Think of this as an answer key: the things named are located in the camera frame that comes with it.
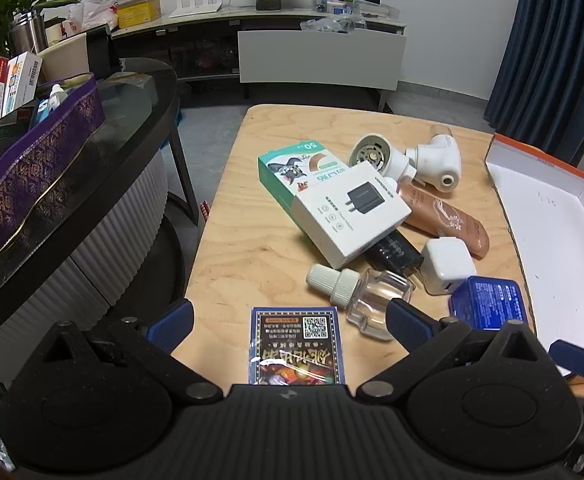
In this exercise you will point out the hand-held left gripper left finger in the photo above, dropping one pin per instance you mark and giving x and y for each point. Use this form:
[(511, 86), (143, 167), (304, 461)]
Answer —
[(172, 325)]

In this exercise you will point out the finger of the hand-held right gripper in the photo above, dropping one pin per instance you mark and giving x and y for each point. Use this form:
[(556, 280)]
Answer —
[(574, 359)]

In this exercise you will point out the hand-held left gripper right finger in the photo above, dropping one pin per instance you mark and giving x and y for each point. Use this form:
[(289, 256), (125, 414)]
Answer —
[(407, 325)]

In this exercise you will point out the clear glass bottle grey cap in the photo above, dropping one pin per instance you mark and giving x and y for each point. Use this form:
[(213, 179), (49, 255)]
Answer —
[(372, 295)]

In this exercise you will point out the black charger adapter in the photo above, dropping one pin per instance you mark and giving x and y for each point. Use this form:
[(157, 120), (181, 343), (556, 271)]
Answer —
[(394, 255)]

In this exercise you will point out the blue tin box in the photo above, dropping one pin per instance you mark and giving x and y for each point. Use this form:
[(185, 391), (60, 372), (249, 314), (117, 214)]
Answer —
[(492, 302)]

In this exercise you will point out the blue playing card box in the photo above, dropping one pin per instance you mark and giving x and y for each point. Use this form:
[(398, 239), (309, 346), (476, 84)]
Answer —
[(297, 345)]

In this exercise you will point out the orange white cardboard box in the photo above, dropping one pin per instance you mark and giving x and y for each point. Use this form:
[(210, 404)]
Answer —
[(547, 240)]

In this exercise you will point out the white charger packaging box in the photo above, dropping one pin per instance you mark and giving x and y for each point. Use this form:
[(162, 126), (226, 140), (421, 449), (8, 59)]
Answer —
[(347, 215)]

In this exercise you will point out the white repellent heater with bottle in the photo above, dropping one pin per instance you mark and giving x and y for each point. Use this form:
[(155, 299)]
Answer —
[(437, 160)]

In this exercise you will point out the white cube charger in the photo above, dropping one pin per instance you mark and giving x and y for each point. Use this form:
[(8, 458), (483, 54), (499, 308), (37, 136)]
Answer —
[(447, 262)]

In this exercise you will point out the brown cosmetic tube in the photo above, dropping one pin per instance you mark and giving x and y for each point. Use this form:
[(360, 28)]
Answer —
[(452, 220)]

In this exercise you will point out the white plug adapter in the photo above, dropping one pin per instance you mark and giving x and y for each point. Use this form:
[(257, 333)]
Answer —
[(379, 155)]

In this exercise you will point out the green white bandage box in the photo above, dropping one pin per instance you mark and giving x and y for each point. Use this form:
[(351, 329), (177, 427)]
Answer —
[(292, 170)]

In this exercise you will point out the purple patterned storage box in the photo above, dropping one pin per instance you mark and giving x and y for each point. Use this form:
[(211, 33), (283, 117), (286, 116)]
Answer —
[(37, 170)]

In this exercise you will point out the black glass round table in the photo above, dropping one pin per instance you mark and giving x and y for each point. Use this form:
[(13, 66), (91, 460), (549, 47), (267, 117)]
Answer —
[(137, 110)]

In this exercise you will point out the white dropper bottle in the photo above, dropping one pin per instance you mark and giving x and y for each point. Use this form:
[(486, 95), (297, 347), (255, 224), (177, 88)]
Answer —
[(58, 96)]

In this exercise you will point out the white cabinet drawer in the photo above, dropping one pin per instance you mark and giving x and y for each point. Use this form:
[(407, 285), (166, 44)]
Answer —
[(322, 60)]

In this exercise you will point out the row of medicine boxes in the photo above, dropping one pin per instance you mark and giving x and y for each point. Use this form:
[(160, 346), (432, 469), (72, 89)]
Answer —
[(12, 90)]

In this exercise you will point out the beige plastic bin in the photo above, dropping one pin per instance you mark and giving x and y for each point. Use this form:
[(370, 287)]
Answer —
[(64, 60)]

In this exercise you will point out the low television cabinet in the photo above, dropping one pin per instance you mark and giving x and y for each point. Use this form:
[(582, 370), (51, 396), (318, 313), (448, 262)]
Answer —
[(192, 35)]

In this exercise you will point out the dark blue curtain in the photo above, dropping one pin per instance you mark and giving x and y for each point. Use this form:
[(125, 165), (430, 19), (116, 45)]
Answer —
[(547, 50)]

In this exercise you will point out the clear bag of small parts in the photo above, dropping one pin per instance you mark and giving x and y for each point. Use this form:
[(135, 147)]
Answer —
[(332, 25)]

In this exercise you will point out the yellow tin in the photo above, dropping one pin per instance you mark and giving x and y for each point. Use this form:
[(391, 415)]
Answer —
[(139, 10)]

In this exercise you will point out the clear plastic boxes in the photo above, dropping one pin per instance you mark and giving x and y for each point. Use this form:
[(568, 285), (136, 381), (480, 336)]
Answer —
[(357, 7)]

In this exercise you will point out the steel tumbler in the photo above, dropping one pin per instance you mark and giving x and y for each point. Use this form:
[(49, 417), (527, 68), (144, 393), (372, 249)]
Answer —
[(27, 35)]

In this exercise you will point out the white plastic bag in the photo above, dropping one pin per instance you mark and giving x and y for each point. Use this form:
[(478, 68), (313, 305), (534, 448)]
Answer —
[(89, 10)]

